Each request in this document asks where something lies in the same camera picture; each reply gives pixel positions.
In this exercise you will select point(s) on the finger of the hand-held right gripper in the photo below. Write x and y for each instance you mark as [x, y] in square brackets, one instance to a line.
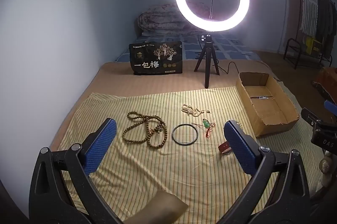
[331, 107]

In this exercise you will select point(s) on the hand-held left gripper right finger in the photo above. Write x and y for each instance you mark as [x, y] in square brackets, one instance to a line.
[238, 147]

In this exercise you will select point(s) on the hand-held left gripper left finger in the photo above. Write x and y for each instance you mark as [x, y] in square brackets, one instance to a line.
[101, 145]

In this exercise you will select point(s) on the cardboard box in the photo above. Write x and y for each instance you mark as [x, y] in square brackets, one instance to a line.
[268, 110]

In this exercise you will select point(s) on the black bangle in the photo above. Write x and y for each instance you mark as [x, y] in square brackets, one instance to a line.
[173, 134]

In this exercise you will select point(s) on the person's right hand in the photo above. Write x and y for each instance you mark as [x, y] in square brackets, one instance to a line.
[326, 166]

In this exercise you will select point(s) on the orange cloth covered furniture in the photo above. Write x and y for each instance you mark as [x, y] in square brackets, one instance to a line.
[327, 82]

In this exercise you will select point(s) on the metal hairpin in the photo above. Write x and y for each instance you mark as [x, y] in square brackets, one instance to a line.
[262, 97]

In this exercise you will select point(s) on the yellow box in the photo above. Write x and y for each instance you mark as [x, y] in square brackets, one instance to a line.
[313, 45]

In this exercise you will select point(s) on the tan bed mat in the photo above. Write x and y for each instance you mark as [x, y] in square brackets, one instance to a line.
[118, 82]

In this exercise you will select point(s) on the yellow striped cloth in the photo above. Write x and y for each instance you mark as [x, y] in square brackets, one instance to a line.
[163, 174]

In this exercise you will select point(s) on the dark hanging clothes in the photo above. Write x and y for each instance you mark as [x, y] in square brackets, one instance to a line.
[326, 21]

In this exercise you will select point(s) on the black tripod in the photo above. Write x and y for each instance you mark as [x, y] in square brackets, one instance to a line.
[208, 60]

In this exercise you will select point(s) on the blue checked bed sheet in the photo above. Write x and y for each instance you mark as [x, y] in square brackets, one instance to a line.
[231, 49]

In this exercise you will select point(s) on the striped hanging towel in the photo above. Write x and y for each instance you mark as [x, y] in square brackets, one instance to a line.
[309, 10]

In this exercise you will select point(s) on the black printed snack bag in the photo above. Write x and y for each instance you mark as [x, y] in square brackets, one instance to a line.
[155, 58]

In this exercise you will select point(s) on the folded floral quilt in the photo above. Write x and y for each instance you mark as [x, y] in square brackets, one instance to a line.
[160, 21]

